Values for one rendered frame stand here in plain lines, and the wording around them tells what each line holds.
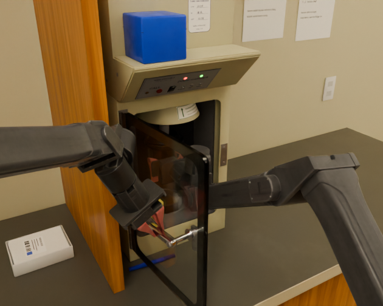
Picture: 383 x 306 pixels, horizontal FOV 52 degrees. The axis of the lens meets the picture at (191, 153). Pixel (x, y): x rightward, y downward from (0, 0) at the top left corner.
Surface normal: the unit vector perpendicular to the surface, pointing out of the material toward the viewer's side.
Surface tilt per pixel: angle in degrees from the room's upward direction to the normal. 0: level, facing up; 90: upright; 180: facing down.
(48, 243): 0
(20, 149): 67
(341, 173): 33
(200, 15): 90
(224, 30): 90
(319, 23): 90
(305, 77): 90
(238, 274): 0
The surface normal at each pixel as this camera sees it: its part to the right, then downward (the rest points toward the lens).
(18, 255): 0.00, -0.90
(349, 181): 0.25, -0.55
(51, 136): 0.88, -0.40
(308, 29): 0.50, 0.37
